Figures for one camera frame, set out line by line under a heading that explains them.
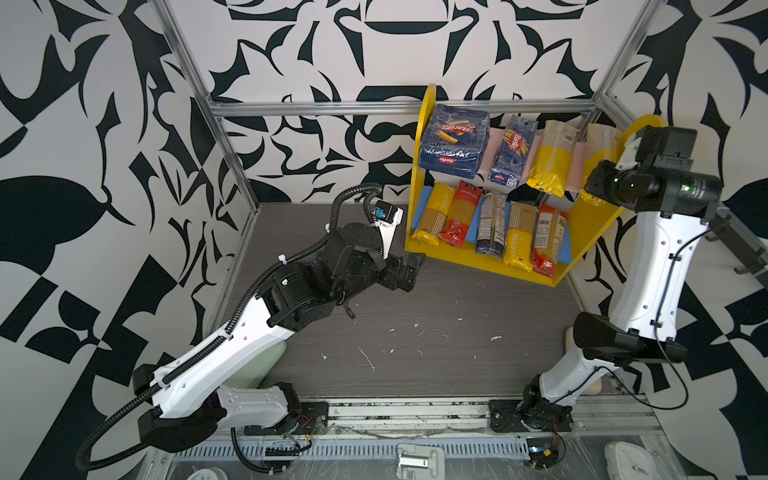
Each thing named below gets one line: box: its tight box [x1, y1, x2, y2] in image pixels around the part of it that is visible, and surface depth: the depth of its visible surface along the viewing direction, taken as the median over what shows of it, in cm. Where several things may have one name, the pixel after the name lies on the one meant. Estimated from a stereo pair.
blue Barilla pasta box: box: [418, 104, 490, 179], surface depth 71 cm
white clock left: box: [186, 468, 229, 480], surface depth 66 cm
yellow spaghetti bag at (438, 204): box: [412, 181, 455, 246], surface depth 97 cm
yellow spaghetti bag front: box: [503, 201, 539, 272], surface depth 91 cm
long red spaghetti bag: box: [436, 180, 483, 249], surface depth 99 cm
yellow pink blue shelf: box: [405, 84, 668, 287], surface depth 85 cm
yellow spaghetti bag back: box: [527, 120, 580, 198], surface depth 73 cm
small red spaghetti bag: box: [531, 205, 569, 279], surface depth 90 cm
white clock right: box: [604, 441, 659, 480], surface depth 68 cm
